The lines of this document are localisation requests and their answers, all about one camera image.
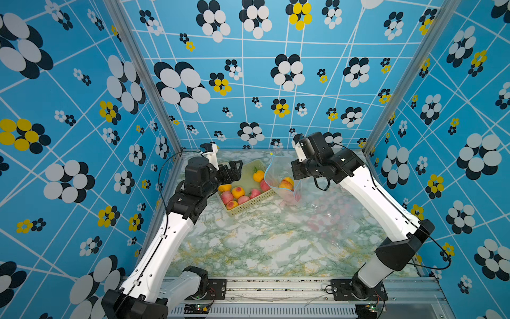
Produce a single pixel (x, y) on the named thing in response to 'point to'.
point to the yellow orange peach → (287, 183)
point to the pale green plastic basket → (254, 187)
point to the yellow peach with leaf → (259, 175)
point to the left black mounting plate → (215, 290)
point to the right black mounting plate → (352, 290)
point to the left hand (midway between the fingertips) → (235, 161)
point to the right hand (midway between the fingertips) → (297, 165)
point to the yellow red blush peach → (238, 191)
